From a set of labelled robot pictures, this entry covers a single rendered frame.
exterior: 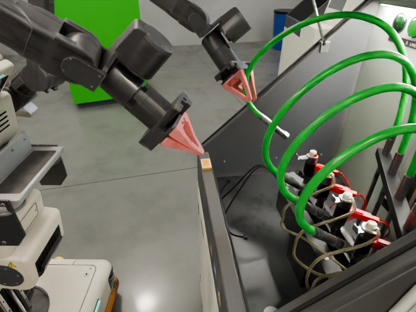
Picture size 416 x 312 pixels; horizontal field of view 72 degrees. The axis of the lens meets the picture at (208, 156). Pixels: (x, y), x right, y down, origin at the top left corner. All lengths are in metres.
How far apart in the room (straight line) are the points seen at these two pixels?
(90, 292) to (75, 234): 0.74
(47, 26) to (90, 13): 3.31
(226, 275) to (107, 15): 3.41
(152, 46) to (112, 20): 3.35
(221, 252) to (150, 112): 0.38
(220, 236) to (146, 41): 0.48
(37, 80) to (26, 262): 0.53
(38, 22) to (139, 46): 0.13
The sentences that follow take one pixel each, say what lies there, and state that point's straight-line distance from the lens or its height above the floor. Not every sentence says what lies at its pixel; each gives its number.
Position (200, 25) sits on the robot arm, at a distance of 0.78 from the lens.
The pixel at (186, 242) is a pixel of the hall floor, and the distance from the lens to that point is 1.97.
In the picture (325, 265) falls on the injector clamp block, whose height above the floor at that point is 0.98.
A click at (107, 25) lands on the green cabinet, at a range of 3.79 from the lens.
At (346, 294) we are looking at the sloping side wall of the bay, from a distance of 0.52.
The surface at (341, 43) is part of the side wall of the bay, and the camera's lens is 1.04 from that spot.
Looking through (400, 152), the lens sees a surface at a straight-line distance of 0.76.
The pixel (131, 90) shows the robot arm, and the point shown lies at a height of 1.34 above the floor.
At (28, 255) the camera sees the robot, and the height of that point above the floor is 0.79.
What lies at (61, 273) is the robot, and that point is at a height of 0.28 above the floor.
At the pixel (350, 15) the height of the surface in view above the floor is 1.42.
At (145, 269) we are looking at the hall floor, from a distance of 1.88.
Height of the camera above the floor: 1.50
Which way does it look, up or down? 33 degrees down
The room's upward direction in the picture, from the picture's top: straight up
